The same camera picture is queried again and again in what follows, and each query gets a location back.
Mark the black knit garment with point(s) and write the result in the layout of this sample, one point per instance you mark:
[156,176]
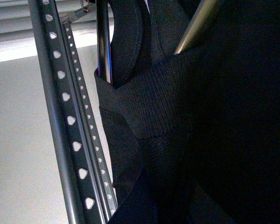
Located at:
[194,138]

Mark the shiny metal hanger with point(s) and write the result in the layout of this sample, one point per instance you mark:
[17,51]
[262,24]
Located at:
[201,20]

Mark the grey drying rack frame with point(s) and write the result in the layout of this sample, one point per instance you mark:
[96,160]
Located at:
[86,183]

